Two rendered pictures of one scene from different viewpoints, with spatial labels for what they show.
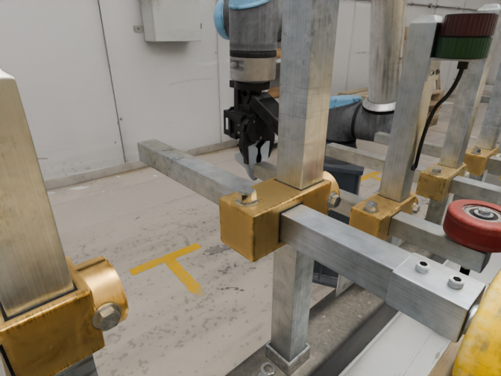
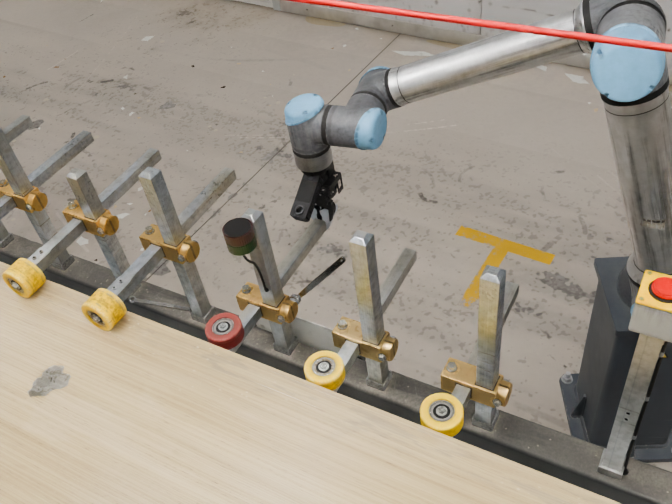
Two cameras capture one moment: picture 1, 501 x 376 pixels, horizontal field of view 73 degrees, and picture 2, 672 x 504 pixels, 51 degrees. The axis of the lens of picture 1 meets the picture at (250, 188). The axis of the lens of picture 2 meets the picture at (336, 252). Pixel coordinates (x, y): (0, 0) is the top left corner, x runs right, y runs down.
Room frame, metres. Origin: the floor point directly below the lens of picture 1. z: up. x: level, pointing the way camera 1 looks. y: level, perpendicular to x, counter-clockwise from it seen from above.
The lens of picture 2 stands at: (0.41, -1.33, 2.04)
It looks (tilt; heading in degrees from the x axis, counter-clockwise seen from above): 44 degrees down; 77
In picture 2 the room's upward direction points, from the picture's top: 9 degrees counter-clockwise
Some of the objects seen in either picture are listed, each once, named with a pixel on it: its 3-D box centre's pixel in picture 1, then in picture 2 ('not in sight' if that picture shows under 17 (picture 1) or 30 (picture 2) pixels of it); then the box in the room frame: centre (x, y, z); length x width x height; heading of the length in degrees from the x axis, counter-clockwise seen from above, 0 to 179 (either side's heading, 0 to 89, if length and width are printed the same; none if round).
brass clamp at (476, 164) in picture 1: (479, 158); (476, 383); (0.82, -0.59, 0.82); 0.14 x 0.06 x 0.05; 132
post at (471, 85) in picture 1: (457, 137); (371, 319); (0.67, -0.42, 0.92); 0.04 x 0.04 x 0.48; 42
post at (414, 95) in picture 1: (396, 181); (272, 292); (0.50, -0.24, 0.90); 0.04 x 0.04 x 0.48; 42
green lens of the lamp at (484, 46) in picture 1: (461, 47); (241, 241); (0.46, -0.27, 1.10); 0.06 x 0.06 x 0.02
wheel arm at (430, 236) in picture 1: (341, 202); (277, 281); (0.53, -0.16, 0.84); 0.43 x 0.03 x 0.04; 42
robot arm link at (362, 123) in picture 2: not in sight; (356, 124); (0.79, -0.07, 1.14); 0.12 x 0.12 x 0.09; 51
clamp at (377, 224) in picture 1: (386, 213); (267, 304); (0.48, -0.22, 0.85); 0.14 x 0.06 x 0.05; 132
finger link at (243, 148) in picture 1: (248, 143); not in sight; (0.67, 0.00, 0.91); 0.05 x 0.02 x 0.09; 132
